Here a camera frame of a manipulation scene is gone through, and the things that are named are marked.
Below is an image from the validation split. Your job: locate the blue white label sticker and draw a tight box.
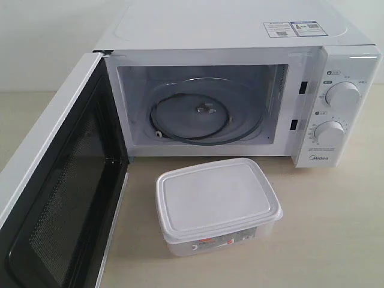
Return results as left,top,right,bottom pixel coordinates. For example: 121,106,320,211
263,21,327,38

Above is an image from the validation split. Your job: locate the dark turntable roller ring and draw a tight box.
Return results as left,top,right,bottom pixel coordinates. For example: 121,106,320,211
151,94,233,143

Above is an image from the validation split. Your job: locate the white control knob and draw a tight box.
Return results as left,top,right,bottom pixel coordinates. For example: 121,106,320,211
325,82,361,109
314,121,345,145

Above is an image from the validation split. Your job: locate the white microwave oven body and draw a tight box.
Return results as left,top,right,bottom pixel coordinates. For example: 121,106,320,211
95,1,382,167

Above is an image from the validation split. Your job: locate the white microwave door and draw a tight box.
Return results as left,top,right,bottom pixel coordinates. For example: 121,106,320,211
1,51,129,287

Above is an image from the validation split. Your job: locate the upper white control knob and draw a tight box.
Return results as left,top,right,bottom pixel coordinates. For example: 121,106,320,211
325,82,361,109

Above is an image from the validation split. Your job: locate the lower white control knob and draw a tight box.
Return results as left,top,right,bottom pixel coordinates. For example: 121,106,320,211
314,121,345,145

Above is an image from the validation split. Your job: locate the clear plastic lidded container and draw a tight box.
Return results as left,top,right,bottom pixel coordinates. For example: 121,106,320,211
155,158,283,256

